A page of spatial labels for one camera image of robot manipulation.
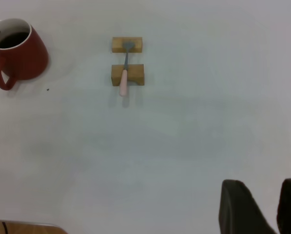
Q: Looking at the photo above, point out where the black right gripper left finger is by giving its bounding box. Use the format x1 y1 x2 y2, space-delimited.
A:
218 179 279 234

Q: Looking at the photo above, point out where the pink handled metal spoon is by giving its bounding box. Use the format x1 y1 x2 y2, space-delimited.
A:
119 41 136 98

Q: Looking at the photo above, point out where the red ceramic cup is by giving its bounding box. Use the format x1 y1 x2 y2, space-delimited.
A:
0 18 49 91

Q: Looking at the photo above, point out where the arched wooden block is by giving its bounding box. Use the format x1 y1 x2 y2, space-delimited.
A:
111 64 145 87

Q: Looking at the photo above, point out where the flat rectangular wooden block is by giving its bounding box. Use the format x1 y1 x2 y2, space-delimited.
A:
112 37 143 54

